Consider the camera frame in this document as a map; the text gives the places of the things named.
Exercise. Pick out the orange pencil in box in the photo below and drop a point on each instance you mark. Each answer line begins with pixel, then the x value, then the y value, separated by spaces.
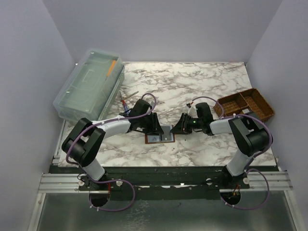
pixel 111 67

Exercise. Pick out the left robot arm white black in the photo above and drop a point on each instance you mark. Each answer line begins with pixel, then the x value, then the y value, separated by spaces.
pixel 84 141

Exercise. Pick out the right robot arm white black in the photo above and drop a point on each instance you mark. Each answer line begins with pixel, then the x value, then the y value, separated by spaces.
pixel 250 134

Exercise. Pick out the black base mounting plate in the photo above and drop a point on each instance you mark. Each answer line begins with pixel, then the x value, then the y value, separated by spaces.
pixel 163 183

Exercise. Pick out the aluminium rail frame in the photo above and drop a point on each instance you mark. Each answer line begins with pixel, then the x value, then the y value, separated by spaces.
pixel 267 205

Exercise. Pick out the white VIP credit card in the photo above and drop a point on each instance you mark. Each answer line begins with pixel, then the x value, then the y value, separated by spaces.
pixel 153 138

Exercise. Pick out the brown woven wicker tray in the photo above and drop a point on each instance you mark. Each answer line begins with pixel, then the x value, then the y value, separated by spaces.
pixel 251 98

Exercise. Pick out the clear plastic storage box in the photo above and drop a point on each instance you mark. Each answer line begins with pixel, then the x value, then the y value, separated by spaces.
pixel 88 89

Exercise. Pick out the black VIP credit card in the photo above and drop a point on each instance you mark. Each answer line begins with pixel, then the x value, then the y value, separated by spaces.
pixel 167 136

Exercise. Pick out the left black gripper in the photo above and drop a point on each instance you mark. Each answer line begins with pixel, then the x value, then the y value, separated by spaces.
pixel 155 126

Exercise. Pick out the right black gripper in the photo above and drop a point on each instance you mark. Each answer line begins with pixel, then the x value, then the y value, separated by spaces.
pixel 182 127

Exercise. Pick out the brown leather card holder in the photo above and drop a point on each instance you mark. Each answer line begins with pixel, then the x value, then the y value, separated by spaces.
pixel 160 138

